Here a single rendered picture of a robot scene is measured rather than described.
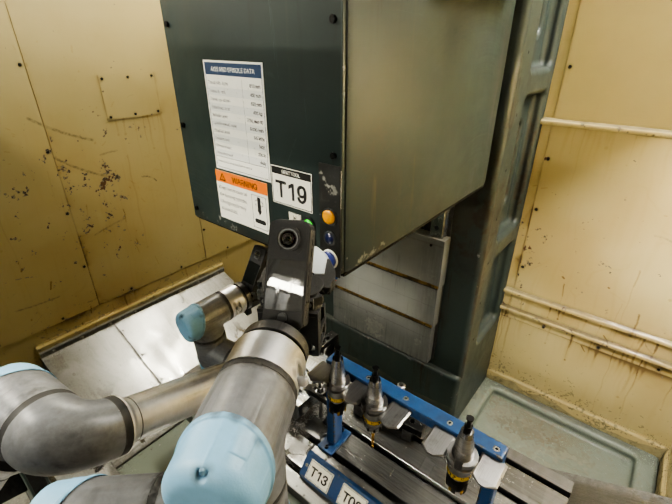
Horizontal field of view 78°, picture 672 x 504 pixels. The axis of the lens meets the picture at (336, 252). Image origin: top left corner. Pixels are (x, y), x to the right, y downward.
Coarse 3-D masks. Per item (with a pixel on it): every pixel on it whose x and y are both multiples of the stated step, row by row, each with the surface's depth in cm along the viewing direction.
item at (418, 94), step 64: (192, 0) 72; (256, 0) 63; (320, 0) 56; (384, 0) 60; (448, 0) 73; (512, 0) 95; (192, 64) 78; (320, 64) 60; (384, 64) 64; (448, 64) 80; (192, 128) 85; (320, 128) 64; (384, 128) 69; (448, 128) 88; (192, 192) 94; (384, 192) 75; (448, 192) 98
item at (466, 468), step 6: (450, 444) 87; (450, 450) 86; (474, 450) 86; (450, 456) 85; (474, 456) 85; (450, 462) 84; (456, 462) 84; (462, 462) 83; (468, 462) 83; (474, 462) 83; (450, 468) 85; (456, 468) 85; (462, 468) 83; (468, 468) 83; (462, 474) 84; (468, 474) 84
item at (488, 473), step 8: (480, 456) 86; (488, 456) 86; (480, 464) 84; (488, 464) 84; (496, 464) 84; (504, 464) 84; (472, 472) 83; (480, 472) 82; (488, 472) 82; (496, 472) 82; (504, 472) 83; (480, 480) 81; (488, 480) 81; (496, 480) 81; (488, 488) 80; (496, 488) 80
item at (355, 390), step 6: (354, 384) 103; (360, 384) 103; (348, 390) 102; (354, 390) 102; (360, 390) 102; (366, 390) 102; (342, 396) 100; (348, 396) 100; (354, 396) 100; (360, 396) 100; (348, 402) 99; (354, 402) 98; (360, 402) 99
